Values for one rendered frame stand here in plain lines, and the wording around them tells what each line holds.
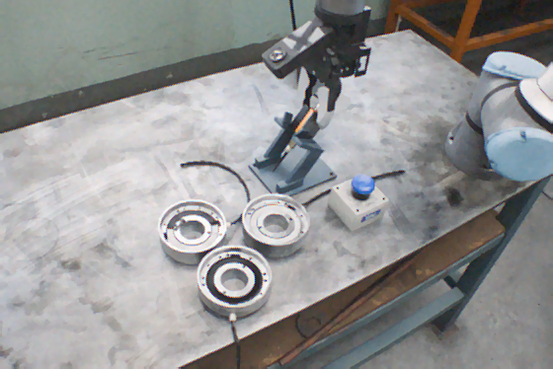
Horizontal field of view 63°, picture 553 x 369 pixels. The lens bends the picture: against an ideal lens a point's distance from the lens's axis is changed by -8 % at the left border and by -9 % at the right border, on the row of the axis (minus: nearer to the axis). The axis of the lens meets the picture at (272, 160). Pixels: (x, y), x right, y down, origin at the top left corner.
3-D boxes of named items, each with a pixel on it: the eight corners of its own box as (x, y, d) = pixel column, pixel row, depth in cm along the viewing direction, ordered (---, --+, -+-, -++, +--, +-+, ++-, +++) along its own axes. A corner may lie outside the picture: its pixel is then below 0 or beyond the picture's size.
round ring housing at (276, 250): (280, 272, 73) (283, 257, 71) (228, 237, 78) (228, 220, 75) (319, 231, 80) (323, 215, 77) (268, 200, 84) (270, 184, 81)
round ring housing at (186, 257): (169, 275, 71) (167, 259, 68) (153, 224, 78) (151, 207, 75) (235, 258, 75) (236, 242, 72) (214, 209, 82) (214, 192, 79)
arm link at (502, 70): (519, 107, 94) (546, 49, 85) (530, 148, 85) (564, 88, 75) (464, 94, 96) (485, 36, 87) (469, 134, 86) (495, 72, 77)
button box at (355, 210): (352, 233, 80) (357, 213, 77) (327, 204, 84) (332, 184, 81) (388, 215, 83) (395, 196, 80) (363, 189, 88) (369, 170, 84)
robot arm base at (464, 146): (475, 124, 105) (490, 89, 98) (526, 166, 96) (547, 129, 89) (430, 143, 99) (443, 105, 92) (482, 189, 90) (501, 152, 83)
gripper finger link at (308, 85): (328, 107, 87) (341, 69, 80) (300, 115, 85) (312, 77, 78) (318, 96, 89) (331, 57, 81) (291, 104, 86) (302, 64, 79)
